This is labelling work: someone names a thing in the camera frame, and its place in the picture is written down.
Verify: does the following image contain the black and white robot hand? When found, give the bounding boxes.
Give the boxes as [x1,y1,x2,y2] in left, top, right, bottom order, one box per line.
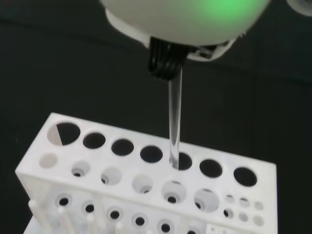
[97,0,312,80]

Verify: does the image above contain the white test tube rack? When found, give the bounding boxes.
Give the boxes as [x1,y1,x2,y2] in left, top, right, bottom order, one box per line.
[14,112,277,234]

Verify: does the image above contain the black bench cloth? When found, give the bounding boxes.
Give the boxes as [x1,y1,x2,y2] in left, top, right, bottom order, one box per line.
[0,0,312,234]

